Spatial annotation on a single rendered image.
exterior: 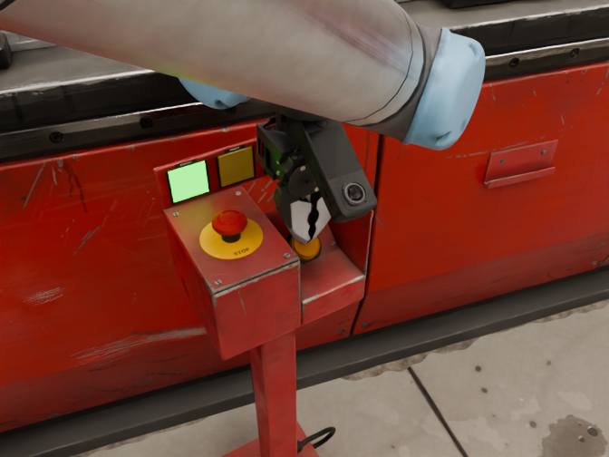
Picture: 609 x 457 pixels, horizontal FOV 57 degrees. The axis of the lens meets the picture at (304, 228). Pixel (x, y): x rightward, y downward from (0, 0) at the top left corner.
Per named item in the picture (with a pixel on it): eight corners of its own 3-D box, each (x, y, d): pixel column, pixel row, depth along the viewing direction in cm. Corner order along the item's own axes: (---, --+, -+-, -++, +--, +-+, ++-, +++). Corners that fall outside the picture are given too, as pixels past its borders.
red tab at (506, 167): (488, 189, 109) (496, 159, 104) (482, 182, 110) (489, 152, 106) (553, 174, 113) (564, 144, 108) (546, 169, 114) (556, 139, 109)
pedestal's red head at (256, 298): (223, 363, 66) (205, 252, 54) (176, 277, 76) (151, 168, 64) (364, 299, 73) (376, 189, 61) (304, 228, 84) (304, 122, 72)
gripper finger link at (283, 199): (306, 211, 68) (310, 155, 62) (314, 220, 67) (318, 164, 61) (272, 224, 67) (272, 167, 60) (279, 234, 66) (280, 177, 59)
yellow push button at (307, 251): (294, 266, 73) (299, 262, 71) (283, 239, 73) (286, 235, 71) (320, 256, 74) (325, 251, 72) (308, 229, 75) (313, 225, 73)
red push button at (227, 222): (222, 257, 63) (219, 233, 61) (208, 237, 65) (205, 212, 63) (255, 245, 64) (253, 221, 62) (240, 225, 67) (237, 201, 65)
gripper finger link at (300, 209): (288, 218, 74) (289, 164, 68) (310, 248, 71) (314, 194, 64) (266, 227, 73) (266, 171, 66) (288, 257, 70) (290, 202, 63)
